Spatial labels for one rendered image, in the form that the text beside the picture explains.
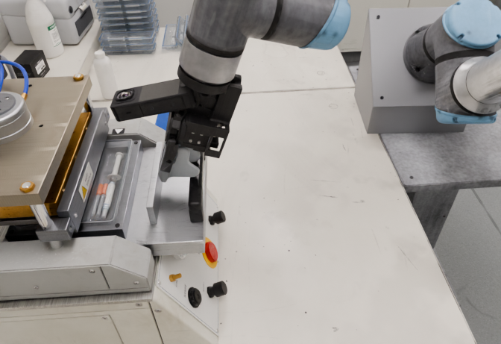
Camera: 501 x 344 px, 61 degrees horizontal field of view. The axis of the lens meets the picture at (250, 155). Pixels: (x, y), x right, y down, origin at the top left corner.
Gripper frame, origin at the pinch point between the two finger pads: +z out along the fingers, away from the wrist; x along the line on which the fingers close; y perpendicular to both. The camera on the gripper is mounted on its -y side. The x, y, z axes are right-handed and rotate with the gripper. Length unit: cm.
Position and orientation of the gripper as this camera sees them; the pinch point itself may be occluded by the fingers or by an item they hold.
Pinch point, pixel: (160, 174)
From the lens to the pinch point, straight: 69.0
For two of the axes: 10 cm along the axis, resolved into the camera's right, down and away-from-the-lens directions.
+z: -3.2, 7.2, 6.1
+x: -0.6, -6.6, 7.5
